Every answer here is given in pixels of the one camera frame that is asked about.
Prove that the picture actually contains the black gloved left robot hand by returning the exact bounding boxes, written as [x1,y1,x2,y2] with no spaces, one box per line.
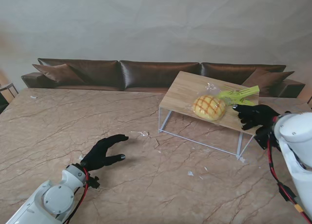
[79,133,129,171]

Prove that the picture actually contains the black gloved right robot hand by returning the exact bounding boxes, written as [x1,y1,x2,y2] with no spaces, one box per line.
[232,104,281,137]

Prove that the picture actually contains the green plastic sealing clip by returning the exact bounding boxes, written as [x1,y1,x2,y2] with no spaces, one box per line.
[215,85,260,107]

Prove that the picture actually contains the yellow melon bread bun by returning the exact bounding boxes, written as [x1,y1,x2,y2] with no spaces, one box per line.
[192,94,227,120]

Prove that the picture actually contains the clear plastic bread bag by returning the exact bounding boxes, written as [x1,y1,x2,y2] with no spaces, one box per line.
[186,81,234,122]

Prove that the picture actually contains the brown sofa cushion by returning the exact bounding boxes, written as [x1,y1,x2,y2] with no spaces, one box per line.
[32,63,86,85]
[241,68,295,98]

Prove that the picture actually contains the small wooden white-framed table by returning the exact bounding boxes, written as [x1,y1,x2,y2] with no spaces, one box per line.
[158,71,260,161]

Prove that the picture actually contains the brown leather sofa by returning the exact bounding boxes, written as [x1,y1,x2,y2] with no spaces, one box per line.
[21,57,306,98]

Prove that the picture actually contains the dark metal side table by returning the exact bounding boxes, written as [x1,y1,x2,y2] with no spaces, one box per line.
[0,82,19,114]

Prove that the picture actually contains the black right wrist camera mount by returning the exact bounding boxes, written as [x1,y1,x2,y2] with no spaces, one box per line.
[254,126,281,150]

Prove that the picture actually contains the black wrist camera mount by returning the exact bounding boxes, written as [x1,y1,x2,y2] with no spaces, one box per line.
[254,126,281,150]
[86,175,101,189]

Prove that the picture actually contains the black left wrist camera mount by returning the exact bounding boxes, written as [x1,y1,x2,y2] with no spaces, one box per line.
[86,175,101,189]

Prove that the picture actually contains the red left arm cable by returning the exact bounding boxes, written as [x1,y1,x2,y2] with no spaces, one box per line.
[65,168,90,224]

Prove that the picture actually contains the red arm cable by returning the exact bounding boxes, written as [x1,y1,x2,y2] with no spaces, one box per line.
[267,138,312,222]
[65,168,90,224]

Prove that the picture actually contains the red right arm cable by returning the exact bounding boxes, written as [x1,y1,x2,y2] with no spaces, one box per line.
[267,138,312,222]

